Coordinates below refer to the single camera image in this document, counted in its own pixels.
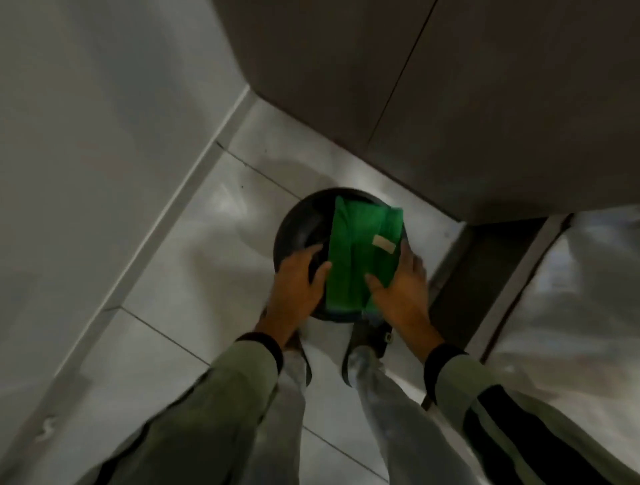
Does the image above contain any person's right hand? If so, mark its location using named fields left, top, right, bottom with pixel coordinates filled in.
left=364, top=239, right=432, bottom=333

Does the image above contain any person's left hand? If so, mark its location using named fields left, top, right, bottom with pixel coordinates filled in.
left=263, top=244, right=333, bottom=331

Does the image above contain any green cloth bag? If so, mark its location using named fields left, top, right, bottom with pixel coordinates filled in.
left=324, top=195, right=405, bottom=315

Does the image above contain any black round bin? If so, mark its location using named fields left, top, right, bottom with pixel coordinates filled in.
left=272, top=187, right=409, bottom=323

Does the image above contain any person's right forearm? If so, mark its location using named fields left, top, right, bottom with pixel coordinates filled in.
left=395, top=320, right=640, bottom=485

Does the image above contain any person's left forearm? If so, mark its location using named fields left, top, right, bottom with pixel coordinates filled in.
left=75, top=320, right=293, bottom=485

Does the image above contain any person's right dark shoe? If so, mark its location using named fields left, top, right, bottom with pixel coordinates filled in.
left=341, top=321, right=394, bottom=388

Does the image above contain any person's right leg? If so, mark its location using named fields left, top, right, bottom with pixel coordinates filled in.
left=347, top=346, right=483, bottom=485

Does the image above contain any person's leg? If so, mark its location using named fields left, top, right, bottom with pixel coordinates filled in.
left=239, top=347, right=309, bottom=485
left=347, top=346, right=483, bottom=485

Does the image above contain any person's left leg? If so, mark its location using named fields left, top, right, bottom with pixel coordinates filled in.
left=239, top=347, right=309, bottom=485

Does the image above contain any grey-brown cabinet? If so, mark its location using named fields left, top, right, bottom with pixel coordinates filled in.
left=210, top=0, right=640, bottom=227

